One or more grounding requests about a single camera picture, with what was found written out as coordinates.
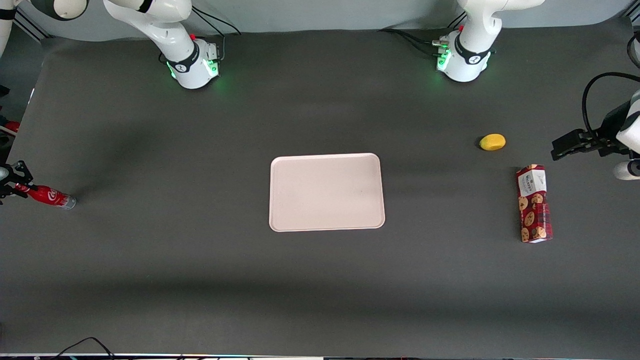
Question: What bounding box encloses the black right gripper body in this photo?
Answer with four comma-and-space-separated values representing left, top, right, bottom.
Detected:
0, 166, 14, 199

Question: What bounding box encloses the black left wrist cable loop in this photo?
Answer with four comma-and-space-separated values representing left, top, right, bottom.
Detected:
581, 72, 640, 143

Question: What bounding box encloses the black right arm base cable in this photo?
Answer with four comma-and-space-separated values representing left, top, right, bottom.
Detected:
190, 5, 242, 63

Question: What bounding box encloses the red tartan cookie box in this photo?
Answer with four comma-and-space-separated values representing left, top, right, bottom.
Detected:
516, 164, 554, 244

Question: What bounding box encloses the black left arm base cable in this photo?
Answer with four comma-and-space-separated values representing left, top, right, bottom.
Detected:
378, 27, 451, 58

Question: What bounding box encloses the small red coke bottle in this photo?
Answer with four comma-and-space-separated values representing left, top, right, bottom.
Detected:
15, 183, 77, 210

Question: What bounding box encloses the aluminium frame rail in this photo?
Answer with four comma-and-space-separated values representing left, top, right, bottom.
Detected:
12, 9, 52, 44

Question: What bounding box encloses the thin black table edge cable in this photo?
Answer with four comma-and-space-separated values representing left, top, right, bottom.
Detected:
50, 336, 117, 360

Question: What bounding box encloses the black arm base cable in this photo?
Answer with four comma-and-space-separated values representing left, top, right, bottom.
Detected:
190, 5, 242, 63
378, 27, 451, 58

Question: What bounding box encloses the yellow lemon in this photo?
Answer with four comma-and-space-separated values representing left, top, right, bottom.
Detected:
479, 133, 507, 152

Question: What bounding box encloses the white rectangular plastic tray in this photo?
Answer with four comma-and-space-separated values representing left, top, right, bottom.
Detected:
269, 153, 386, 233

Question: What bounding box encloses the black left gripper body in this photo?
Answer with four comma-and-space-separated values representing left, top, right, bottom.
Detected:
597, 101, 633, 143

